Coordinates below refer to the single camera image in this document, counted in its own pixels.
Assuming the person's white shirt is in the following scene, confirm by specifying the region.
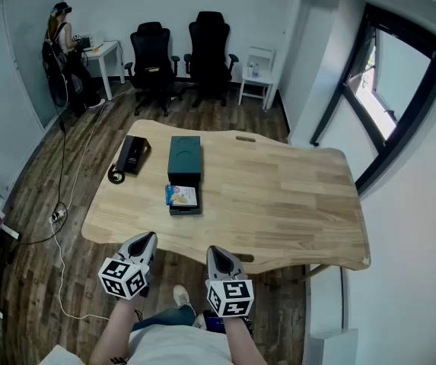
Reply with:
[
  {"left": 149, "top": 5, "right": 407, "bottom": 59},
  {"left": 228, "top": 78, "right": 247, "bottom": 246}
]
[{"left": 127, "top": 323, "right": 238, "bottom": 365}]

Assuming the person's right forearm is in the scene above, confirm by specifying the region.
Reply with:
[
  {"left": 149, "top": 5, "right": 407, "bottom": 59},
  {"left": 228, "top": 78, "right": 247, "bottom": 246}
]
[{"left": 221, "top": 315, "right": 269, "bottom": 365}]

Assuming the black coiled cord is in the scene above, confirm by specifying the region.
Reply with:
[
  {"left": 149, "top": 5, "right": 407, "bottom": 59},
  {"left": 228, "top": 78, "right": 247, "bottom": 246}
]
[{"left": 107, "top": 163, "right": 127, "bottom": 185}]

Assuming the white side table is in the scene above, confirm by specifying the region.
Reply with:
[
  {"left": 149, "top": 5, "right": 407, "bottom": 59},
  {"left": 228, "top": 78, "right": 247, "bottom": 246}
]
[{"left": 237, "top": 46, "right": 276, "bottom": 110}]

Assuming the white desk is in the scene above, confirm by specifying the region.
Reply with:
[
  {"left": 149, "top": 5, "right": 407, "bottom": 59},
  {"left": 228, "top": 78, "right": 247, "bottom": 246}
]
[{"left": 83, "top": 39, "right": 126, "bottom": 102}]

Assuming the black window frame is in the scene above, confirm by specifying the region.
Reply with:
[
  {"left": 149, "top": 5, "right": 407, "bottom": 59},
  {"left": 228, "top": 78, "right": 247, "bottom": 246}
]
[{"left": 310, "top": 2, "right": 436, "bottom": 196}]

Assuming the wooden table leg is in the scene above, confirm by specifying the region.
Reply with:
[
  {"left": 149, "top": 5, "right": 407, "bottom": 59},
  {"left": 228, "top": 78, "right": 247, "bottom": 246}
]
[{"left": 297, "top": 263, "right": 333, "bottom": 283}]

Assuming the colourful card packet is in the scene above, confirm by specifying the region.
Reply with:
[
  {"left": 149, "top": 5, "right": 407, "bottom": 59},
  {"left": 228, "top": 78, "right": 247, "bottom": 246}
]
[{"left": 164, "top": 184, "right": 199, "bottom": 208}]

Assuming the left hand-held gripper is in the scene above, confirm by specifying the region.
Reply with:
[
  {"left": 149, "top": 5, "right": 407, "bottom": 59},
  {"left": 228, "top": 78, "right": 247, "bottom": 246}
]
[{"left": 98, "top": 231, "right": 158, "bottom": 300}]

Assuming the black desk phone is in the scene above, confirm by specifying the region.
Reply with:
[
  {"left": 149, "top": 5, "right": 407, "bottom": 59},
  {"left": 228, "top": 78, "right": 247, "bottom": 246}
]
[{"left": 116, "top": 135, "right": 152, "bottom": 176}]

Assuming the person's blue jeans leg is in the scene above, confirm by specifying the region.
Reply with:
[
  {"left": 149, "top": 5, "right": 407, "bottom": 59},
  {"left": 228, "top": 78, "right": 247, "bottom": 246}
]
[{"left": 131, "top": 303, "right": 198, "bottom": 333}]

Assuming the person's left forearm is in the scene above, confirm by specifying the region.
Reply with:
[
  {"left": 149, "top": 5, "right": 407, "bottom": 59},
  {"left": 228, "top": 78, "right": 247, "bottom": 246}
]
[{"left": 88, "top": 297, "right": 142, "bottom": 365}]

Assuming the person's white shoe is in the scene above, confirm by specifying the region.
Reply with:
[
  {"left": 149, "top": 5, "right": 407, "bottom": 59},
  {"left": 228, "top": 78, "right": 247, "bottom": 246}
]
[{"left": 172, "top": 284, "right": 192, "bottom": 308}]

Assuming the white floor cable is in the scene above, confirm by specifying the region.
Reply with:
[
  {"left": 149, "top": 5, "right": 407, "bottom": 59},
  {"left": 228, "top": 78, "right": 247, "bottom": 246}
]
[{"left": 49, "top": 97, "right": 110, "bottom": 322}]

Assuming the black office chair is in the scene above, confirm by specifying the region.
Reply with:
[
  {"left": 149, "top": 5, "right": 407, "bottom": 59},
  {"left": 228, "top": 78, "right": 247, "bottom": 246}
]
[
  {"left": 183, "top": 11, "right": 240, "bottom": 109},
  {"left": 124, "top": 21, "right": 183, "bottom": 118}
]

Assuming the black floor cable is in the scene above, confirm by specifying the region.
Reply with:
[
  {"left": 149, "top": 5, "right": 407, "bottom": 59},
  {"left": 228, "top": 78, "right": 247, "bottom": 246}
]
[{"left": 8, "top": 104, "right": 70, "bottom": 258}]

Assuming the white bar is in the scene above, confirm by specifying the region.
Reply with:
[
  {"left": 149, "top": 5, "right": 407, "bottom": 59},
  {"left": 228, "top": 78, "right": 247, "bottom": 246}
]
[{"left": 0, "top": 224, "right": 21, "bottom": 240}]

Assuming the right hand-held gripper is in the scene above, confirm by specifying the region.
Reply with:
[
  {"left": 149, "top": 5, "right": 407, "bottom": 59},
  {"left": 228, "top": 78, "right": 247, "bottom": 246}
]
[{"left": 205, "top": 245, "right": 256, "bottom": 318}]

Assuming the dark green drawer box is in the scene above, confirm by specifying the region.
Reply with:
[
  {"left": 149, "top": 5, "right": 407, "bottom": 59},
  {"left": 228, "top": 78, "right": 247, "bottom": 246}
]
[{"left": 167, "top": 135, "right": 204, "bottom": 217}]

